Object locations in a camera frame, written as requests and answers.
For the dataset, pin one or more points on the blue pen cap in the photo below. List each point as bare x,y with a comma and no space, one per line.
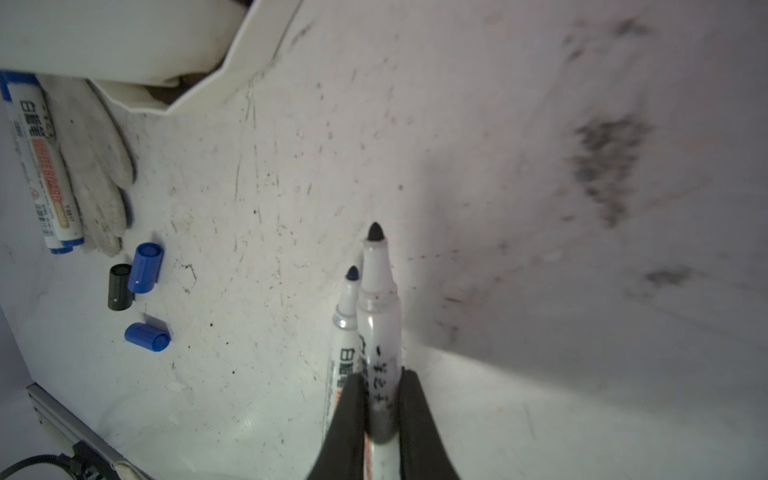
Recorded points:
145,268
147,336

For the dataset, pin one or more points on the green potted plant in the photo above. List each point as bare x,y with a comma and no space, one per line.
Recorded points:
154,57

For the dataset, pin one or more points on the aluminium frame rails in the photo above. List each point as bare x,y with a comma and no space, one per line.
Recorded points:
80,453

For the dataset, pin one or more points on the white knit work glove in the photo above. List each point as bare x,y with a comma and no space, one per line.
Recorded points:
98,162

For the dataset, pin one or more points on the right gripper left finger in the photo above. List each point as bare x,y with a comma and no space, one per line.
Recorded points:
341,455

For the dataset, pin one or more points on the white marker pen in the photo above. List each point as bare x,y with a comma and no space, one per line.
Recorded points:
35,138
344,345
379,318

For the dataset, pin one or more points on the black pen cap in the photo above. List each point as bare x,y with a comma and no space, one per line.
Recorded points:
120,297

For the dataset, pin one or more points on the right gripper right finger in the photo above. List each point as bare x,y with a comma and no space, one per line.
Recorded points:
421,450

